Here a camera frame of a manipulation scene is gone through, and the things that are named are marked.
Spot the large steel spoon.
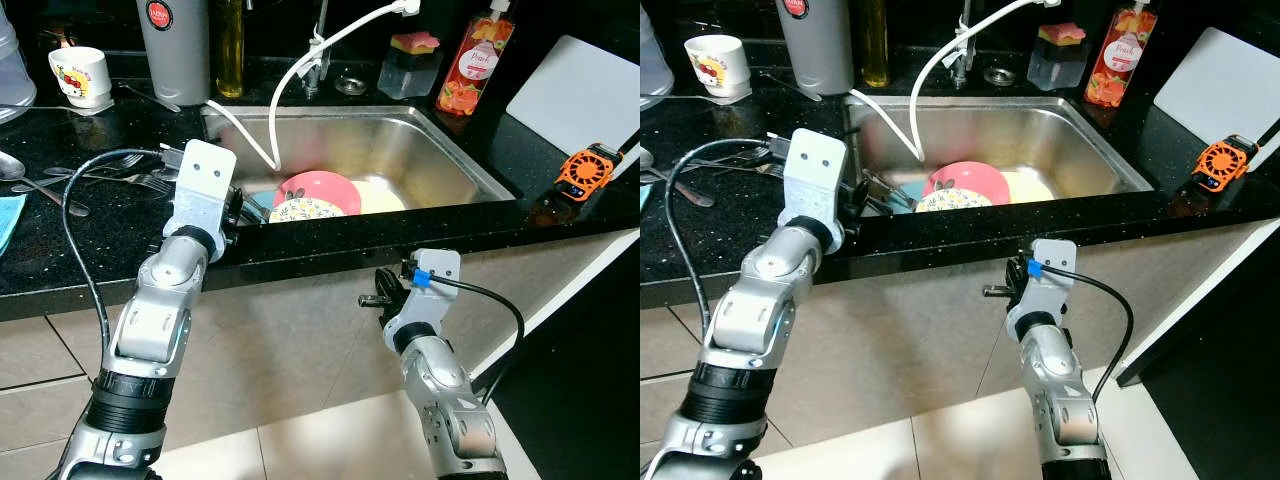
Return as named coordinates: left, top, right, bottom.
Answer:
left=0, top=150, right=91, bottom=218
left=640, top=148, right=717, bottom=209

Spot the floral patterned plate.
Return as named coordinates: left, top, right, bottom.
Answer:
left=268, top=196, right=347, bottom=224
left=915, top=187, right=969, bottom=213

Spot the pale yellow plate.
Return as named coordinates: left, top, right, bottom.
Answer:
left=1000, top=170, right=1056, bottom=206
left=350, top=180, right=408, bottom=216

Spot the pink plate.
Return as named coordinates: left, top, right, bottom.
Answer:
left=275, top=170, right=363, bottom=216
left=920, top=161, right=1011, bottom=208

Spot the stainless steel sink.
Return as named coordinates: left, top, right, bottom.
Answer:
left=200, top=103, right=519, bottom=226
left=845, top=93, right=1156, bottom=216

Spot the glass oil bottle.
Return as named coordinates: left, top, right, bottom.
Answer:
left=215, top=0, right=246, bottom=99
left=860, top=0, right=891, bottom=89

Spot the grey thermos flask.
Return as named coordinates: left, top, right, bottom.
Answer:
left=775, top=0, right=854, bottom=96
left=137, top=0, right=211, bottom=106

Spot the chrome faucet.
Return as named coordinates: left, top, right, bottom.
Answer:
left=950, top=0, right=979, bottom=91
left=305, top=0, right=336, bottom=98

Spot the white cartoon print mug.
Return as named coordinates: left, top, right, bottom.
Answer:
left=684, top=35, right=751, bottom=101
left=48, top=46, right=113, bottom=109

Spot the clear sponge holder dispenser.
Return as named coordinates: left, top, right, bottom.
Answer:
left=378, top=45, right=443, bottom=99
left=1027, top=38, right=1091, bottom=93

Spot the orange black handheld fan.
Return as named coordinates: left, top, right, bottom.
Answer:
left=555, top=143, right=623, bottom=201
left=1192, top=135, right=1259, bottom=191

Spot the peach dish soap bottle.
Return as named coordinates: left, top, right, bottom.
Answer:
left=435, top=0, right=516, bottom=118
left=1083, top=0, right=1159, bottom=109

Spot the clear plastic container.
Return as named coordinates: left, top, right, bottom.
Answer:
left=640, top=10, right=676, bottom=111
left=0, top=10, right=38, bottom=126

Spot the white cutting board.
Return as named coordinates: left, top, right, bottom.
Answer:
left=505, top=35, right=641, bottom=156
left=1153, top=27, right=1280, bottom=151

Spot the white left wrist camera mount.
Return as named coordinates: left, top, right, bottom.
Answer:
left=782, top=128, right=849, bottom=226
left=165, top=140, right=238, bottom=236

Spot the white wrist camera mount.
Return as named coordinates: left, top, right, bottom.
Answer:
left=385, top=248, right=463, bottom=336
left=782, top=128, right=849, bottom=226
left=1005, top=238, right=1078, bottom=326
left=165, top=140, right=238, bottom=236

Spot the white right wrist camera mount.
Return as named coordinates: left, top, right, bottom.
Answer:
left=1005, top=238, right=1078, bottom=326
left=385, top=248, right=463, bottom=336

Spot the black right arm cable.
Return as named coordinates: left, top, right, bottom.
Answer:
left=1030, top=262, right=1136, bottom=401
left=405, top=265, right=526, bottom=406

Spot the white flexible hose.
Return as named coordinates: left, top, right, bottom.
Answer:
left=850, top=0, right=1061, bottom=161
left=205, top=0, right=421, bottom=171

